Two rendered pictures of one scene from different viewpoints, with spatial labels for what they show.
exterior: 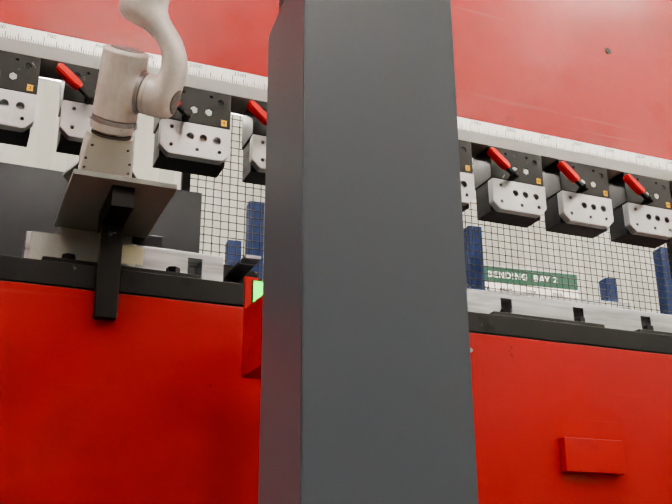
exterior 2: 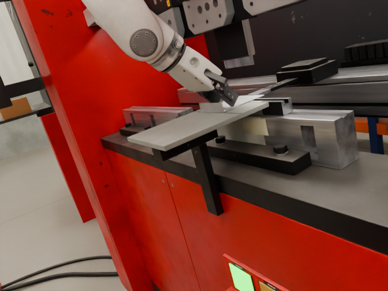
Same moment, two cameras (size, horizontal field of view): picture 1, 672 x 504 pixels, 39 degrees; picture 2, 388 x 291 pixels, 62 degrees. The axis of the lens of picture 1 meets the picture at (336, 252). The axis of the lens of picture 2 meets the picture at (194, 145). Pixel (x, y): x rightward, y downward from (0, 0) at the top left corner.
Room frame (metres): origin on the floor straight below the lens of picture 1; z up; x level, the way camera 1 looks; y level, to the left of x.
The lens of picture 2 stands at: (1.52, -0.27, 1.15)
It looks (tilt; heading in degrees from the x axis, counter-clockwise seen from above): 16 degrees down; 83
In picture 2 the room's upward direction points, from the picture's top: 15 degrees counter-clockwise
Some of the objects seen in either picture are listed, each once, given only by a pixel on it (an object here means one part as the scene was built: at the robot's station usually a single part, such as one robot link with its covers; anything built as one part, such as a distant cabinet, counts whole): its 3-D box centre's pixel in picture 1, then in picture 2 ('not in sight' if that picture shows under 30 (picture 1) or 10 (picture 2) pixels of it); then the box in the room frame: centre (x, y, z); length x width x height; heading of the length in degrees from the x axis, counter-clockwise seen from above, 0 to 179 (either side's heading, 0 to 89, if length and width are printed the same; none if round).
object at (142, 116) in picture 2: not in sight; (155, 120); (1.54, 0.98, 0.92); 0.50 x 0.06 x 0.10; 113
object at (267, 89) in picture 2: not in sight; (287, 78); (1.90, 0.55, 1.01); 0.26 x 0.12 x 0.05; 23
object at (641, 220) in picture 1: (640, 210); not in sight; (2.29, -0.80, 1.26); 0.15 x 0.09 x 0.17; 113
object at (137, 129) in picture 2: not in sight; (139, 132); (1.47, 1.00, 0.89); 0.30 x 0.05 x 0.03; 113
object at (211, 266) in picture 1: (124, 270); (268, 131); (1.78, 0.42, 0.92); 0.39 x 0.06 x 0.10; 113
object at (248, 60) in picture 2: not in sight; (234, 45); (1.76, 0.47, 1.13); 0.10 x 0.02 x 0.10; 113
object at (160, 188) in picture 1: (112, 206); (196, 122); (1.62, 0.41, 1.00); 0.26 x 0.18 x 0.01; 23
